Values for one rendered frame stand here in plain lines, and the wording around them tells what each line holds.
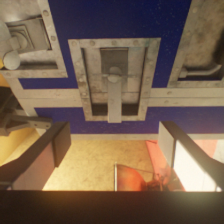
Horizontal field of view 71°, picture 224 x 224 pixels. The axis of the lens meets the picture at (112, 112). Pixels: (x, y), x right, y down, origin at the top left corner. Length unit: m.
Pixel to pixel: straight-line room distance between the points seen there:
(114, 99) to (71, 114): 0.12
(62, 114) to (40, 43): 0.15
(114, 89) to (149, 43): 0.08
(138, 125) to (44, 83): 0.21
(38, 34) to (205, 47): 0.25
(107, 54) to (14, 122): 0.24
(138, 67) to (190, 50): 0.08
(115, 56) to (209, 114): 0.23
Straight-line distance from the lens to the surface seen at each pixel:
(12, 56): 0.26
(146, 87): 0.28
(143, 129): 0.37
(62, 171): 3.54
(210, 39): 0.29
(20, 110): 0.39
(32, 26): 0.26
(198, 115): 0.37
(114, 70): 0.24
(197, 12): 0.25
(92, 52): 0.26
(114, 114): 0.26
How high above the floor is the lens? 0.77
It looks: 1 degrees up
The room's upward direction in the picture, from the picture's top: 90 degrees counter-clockwise
